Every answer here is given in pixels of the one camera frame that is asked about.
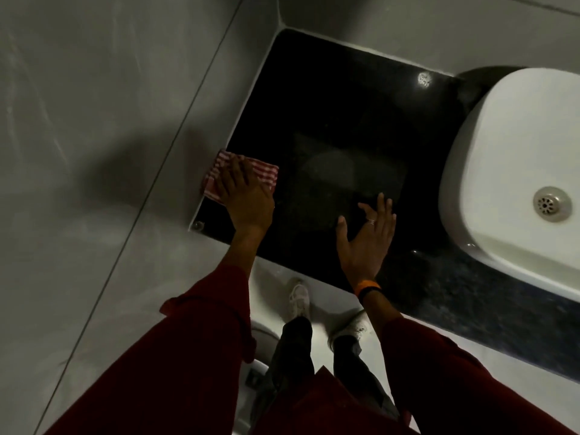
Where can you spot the person's dark left trouser leg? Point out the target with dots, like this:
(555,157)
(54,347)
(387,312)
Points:
(294,353)

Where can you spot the person's white right shoe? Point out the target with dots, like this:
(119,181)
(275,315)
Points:
(350,329)

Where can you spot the person's right middle finger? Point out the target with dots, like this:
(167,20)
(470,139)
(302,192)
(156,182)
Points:
(379,209)

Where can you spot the person's left hand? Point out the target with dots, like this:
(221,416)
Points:
(247,201)

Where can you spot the white sink basin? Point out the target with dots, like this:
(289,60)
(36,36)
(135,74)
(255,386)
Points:
(498,176)

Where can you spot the person's white shoe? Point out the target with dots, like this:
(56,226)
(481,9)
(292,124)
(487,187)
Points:
(299,299)
(350,329)

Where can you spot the person's white left shoe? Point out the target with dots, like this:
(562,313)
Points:
(299,299)

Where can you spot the person's right hand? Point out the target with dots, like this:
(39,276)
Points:
(362,251)

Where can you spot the person's right forearm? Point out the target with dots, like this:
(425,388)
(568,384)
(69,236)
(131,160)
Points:
(444,371)

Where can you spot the person's right thumb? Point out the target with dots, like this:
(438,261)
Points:
(342,231)

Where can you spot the orange wristband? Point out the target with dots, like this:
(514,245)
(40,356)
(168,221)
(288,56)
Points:
(365,287)

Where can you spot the person's red tunic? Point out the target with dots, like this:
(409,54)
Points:
(326,407)

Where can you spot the person's left fingers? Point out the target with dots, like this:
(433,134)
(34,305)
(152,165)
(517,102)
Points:
(232,176)

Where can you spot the person's dark right trouser leg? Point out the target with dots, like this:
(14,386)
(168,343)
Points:
(358,371)

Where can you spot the metal sink drain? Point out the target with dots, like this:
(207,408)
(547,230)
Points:
(551,204)

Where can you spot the person's left forearm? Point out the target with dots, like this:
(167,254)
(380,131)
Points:
(181,339)

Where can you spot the red white striped cloth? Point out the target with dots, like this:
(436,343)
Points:
(263,169)

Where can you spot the person's dark trouser leg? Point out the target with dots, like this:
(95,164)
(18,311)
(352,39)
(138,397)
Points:
(358,371)
(294,353)

